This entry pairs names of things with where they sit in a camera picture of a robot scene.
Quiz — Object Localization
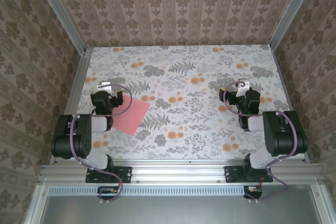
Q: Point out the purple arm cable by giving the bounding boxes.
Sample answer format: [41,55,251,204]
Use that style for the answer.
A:
[68,83,133,204]
[223,80,299,204]

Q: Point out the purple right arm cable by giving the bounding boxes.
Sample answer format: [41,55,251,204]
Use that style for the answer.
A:
[223,80,299,204]

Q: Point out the grey metal tray panel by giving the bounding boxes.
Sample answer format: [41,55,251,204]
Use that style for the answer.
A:
[25,184,333,224]

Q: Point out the aluminium frame post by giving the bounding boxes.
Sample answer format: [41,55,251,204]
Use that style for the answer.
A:
[30,0,89,55]
[269,0,324,50]

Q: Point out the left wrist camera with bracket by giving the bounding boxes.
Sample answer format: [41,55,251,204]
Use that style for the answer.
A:
[97,81,118,95]

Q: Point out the aluminium mounting rail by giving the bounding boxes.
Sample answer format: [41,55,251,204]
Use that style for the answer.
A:
[38,163,326,184]

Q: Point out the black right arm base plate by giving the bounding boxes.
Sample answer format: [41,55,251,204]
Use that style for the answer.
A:
[224,165,274,184]

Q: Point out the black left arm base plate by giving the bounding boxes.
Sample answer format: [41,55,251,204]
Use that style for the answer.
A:
[86,165,132,184]

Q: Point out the black cable junction box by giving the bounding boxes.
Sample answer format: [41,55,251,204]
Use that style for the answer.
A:
[97,186,122,200]
[243,185,264,200]

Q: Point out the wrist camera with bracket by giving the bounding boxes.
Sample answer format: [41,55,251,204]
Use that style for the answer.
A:
[236,78,250,98]
[97,81,118,95]

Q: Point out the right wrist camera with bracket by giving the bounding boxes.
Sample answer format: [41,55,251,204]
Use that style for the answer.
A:
[236,78,250,98]

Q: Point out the aluminium table side rail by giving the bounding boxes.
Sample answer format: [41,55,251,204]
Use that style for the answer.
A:
[271,47,310,164]
[49,48,92,165]

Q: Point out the floral patterned table cover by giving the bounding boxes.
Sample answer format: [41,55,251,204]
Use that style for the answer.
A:
[64,45,307,161]

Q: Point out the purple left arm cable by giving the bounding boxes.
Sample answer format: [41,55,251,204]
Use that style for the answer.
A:
[68,83,133,204]

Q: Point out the pink square paper sheet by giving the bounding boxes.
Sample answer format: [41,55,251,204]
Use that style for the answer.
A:
[112,94,151,136]

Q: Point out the grey slotted cable duct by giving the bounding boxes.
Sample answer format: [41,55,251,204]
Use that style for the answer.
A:
[48,185,246,196]

